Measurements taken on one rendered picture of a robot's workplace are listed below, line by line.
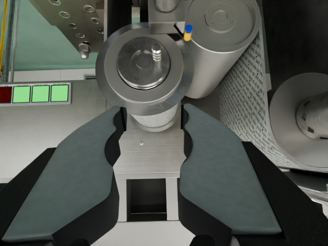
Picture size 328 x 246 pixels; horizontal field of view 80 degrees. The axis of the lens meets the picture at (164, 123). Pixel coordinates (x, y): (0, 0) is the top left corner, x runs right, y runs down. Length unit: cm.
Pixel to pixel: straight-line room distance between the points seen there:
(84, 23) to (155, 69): 38
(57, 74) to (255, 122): 339
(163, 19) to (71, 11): 34
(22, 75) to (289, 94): 375
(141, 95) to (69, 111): 43
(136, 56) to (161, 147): 36
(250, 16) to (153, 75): 18
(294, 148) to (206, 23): 22
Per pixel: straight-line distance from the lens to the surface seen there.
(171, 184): 62
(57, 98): 71
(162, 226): 65
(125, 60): 29
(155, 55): 27
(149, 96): 28
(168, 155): 60
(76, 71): 348
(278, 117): 33
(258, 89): 35
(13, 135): 77
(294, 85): 36
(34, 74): 377
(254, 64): 37
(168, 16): 30
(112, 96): 30
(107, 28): 36
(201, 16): 35
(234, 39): 34
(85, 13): 60
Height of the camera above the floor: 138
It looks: 8 degrees down
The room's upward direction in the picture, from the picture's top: 178 degrees clockwise
